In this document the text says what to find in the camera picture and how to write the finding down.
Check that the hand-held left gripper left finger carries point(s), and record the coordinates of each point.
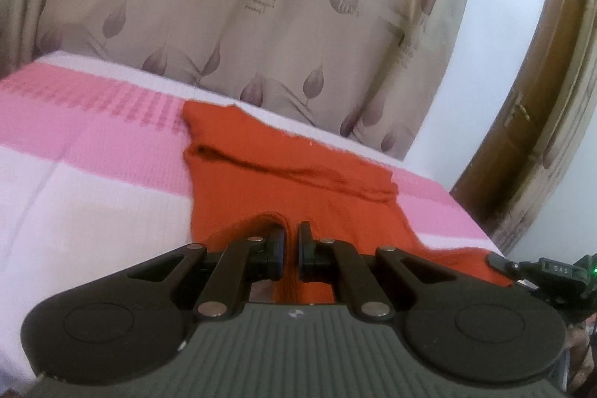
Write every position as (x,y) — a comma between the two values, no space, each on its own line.
(277,253)

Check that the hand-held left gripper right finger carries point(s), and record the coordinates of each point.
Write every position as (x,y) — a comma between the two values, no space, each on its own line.
(305,253)

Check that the brown wooden door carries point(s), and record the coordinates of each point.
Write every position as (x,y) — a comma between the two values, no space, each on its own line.
(531,99)

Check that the pink white checked bedsheet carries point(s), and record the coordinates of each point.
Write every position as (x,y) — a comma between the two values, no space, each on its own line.
(93,174)

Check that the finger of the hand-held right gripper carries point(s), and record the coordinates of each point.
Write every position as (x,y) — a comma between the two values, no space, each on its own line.
(506,263)

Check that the orange knit sweater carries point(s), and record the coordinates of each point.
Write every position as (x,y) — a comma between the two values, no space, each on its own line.
(289,183)

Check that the beige leaf print curtain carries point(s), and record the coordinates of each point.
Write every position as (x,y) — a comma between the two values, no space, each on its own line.
(233,6)

